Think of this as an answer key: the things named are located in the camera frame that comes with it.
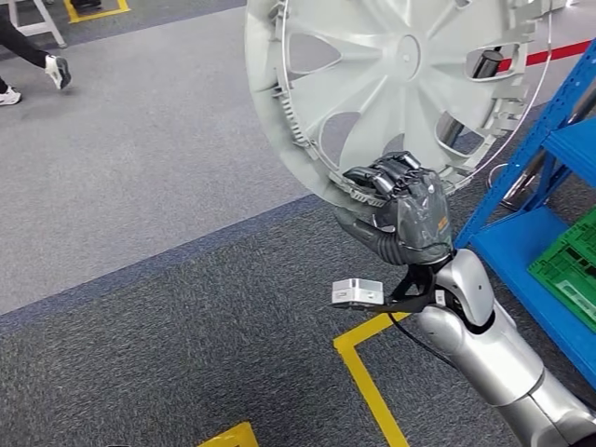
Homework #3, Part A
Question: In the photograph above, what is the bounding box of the round stanchion base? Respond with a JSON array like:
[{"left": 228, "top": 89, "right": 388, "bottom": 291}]
[{"left": 487, "top": 162, "right": 529, "bottom": 212}]

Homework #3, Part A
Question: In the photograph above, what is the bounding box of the white stool frame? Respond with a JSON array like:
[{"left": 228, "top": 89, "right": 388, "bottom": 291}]
[{"left": 6, "top": 0, "right": 67, "bottom": 49}]

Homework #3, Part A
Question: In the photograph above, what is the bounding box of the grey plastic wheel hubcap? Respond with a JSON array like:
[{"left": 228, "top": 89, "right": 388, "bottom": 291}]
[{"left": 244, "top": 0, "right": 571, "bottom": 211}]

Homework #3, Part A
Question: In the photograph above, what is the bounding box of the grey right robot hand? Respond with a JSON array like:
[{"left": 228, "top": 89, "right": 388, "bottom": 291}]
[{"left": 334, "top": 151, "right": 453, "bottom": 267}]

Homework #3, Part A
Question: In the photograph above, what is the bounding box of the green plastic crate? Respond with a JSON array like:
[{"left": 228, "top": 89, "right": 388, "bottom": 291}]
[{"left": 528, "top": 206, "right": 596, "bottom": 334}]

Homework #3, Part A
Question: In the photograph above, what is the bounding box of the red barrier belt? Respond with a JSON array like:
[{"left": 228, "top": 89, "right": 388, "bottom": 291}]
[{"left": 497, "top": 39, "right": 593, "bottom": 74}]

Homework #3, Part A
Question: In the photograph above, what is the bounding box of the chrome stanchion pole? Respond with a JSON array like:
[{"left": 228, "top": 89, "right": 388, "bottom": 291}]
[
  {"left": 437, "top": 48, "right": 504, "bottom": 149},
  {"left": 500, "top": 80, "right": 596, "bottom": 211}
]

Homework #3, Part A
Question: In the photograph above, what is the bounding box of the blue metal shelf rack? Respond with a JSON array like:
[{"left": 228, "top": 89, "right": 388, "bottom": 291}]
[{"left": 453, "top": 39, "right": 596, "bottom": 390}]

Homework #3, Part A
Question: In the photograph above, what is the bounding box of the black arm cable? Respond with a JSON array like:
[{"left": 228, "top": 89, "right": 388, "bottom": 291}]
[{"left": 386, "top": 311, "right": 459, "bottom": 372}]

